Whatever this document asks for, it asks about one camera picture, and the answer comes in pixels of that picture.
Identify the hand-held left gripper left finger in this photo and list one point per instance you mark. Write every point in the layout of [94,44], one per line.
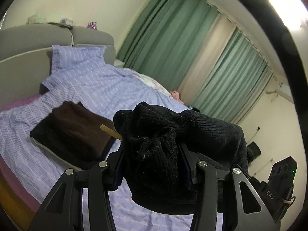
[116,173]

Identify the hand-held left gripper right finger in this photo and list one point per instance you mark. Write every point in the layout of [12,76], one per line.
[187,173]

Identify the black pants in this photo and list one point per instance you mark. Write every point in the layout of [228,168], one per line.
[154,149]

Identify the brown folded garment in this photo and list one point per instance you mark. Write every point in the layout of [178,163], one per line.
[74,125]

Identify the black item on bed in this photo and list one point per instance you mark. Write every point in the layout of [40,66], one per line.
[195,109]

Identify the pink plush toy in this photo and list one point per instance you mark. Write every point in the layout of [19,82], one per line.
[176,95]

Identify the black folded garments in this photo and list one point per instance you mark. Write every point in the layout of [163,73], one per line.
[44,133]

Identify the purple patterned duvet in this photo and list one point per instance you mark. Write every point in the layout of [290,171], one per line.
[96,86]

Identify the white air conditioner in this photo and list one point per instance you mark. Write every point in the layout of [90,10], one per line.
[285,93]

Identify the white floral blanket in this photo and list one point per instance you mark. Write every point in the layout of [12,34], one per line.
[151,81]

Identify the purple striped pillow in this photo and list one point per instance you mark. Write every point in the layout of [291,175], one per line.
[77,55]
[65,81]

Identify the green curtain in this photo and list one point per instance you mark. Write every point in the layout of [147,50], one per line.
[163,33]
[235,77]

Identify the white nightstand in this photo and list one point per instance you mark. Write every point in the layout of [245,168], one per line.
[119,63]

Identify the beige curtain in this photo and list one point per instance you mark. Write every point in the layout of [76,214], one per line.
[207,57]

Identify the small purple toy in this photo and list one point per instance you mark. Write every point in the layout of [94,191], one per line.
[92,25]

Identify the grey upholstered headboard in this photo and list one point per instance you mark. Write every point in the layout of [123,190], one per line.
[28,41]

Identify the teal packet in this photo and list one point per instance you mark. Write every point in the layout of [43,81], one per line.
[66,22]

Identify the tissue pack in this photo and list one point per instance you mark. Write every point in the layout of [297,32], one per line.
[36,19]

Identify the ceiling light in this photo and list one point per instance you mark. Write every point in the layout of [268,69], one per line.
[284,4]

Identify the wall socket with plug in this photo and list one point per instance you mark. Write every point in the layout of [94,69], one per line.
[258,128]

